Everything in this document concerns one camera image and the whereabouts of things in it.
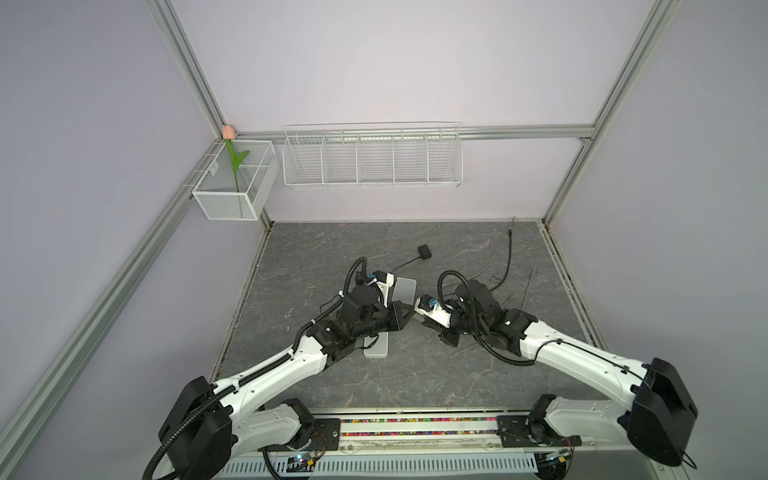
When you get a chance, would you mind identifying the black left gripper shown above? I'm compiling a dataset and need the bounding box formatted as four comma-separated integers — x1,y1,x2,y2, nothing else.
353,300,416,340

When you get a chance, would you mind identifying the white network switch box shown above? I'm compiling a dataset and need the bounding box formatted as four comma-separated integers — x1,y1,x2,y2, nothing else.
390,277,417,307

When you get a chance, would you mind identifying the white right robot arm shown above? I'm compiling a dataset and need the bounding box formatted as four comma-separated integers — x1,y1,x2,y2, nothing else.
416,270,699,468

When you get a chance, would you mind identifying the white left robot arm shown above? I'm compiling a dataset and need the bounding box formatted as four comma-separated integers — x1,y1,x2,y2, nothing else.
142,257,417,479

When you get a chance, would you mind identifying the black power adapter small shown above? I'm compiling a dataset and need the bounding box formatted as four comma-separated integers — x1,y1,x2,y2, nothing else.
390,244,432,273

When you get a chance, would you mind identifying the white mesh basket small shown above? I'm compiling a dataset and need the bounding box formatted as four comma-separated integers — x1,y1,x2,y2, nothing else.
192,140,280,221

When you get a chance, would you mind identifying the artificial pink tulip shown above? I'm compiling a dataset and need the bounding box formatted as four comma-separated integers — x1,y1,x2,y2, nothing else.
222,125,250,192

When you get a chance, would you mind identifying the front aluminium rail base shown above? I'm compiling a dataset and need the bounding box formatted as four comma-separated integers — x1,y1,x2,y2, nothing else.
161,407,673,480

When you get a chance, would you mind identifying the grey ethernet cable curved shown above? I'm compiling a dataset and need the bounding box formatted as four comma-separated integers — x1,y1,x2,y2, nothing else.
468,216,517,279

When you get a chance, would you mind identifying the aluminium frame rail right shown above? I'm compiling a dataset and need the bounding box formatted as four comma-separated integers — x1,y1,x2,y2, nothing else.
536,222,607,351

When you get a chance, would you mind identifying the white wire basket long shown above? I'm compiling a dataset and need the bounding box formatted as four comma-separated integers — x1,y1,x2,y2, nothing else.
282,122,464,188

